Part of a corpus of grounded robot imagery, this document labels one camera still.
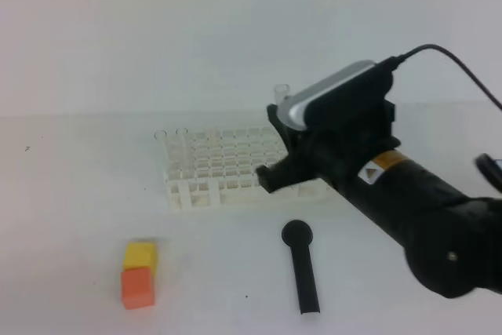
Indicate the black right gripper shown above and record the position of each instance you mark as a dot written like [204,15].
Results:
[346,121]

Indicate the clear glass test tube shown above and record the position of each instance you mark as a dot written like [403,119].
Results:
[281,93]

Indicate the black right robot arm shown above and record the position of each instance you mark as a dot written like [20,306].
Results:
[452,242]

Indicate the white test tube rack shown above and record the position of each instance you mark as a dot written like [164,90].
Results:
[223,170]

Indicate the clear test tube far left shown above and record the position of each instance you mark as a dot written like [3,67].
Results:
[161,137]

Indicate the black plastic scoop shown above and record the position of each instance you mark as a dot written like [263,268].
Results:
[298,236]

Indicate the yellow foam cube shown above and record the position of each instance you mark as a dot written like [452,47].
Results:
[141,255]

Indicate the orange foam cube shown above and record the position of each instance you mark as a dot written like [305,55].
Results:
[137,288]

